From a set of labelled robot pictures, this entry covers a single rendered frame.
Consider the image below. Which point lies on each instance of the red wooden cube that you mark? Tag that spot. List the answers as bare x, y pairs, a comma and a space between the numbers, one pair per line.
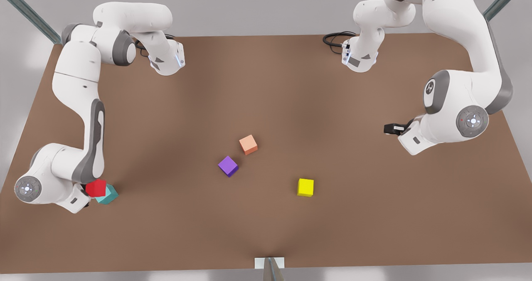
96, 188

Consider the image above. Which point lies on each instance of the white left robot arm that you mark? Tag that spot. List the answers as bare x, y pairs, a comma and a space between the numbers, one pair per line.
457, 31

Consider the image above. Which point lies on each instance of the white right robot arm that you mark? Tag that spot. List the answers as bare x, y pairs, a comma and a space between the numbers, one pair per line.
79, 85

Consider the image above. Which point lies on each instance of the teal wooden cube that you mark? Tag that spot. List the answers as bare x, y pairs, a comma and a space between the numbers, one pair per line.
107, 195

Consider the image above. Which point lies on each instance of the yellow wooden cube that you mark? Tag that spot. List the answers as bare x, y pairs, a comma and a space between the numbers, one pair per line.
305, 187

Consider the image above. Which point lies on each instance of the orange wooden cube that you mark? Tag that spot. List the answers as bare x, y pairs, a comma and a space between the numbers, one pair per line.
248, 144

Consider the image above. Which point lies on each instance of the purple wooden cube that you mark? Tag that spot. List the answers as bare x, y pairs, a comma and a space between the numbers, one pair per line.
228, 165

